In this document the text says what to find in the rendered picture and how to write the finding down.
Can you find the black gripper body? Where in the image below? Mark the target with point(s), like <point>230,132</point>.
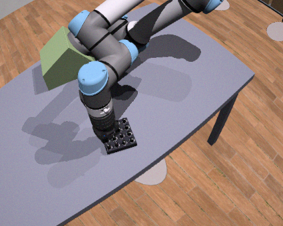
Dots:
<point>104,124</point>

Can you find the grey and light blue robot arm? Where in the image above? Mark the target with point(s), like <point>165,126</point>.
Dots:
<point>116,43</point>

